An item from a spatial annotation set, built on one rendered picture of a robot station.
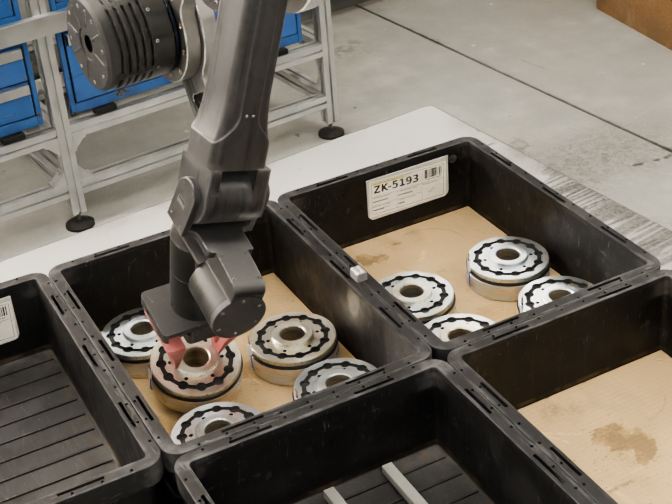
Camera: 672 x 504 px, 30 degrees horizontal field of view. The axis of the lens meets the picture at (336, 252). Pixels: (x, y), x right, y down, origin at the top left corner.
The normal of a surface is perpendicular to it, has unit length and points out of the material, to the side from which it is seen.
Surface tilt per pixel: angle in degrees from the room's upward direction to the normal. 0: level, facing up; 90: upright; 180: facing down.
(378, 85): 0
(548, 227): 90
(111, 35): 64
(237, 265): 29
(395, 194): 90
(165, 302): 19
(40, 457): 0
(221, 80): 73
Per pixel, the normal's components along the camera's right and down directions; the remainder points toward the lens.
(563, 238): -0.88, 0.30
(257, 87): 0.55, 0.43
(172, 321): 0.11, -0.67
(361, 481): -0.07, -0.85
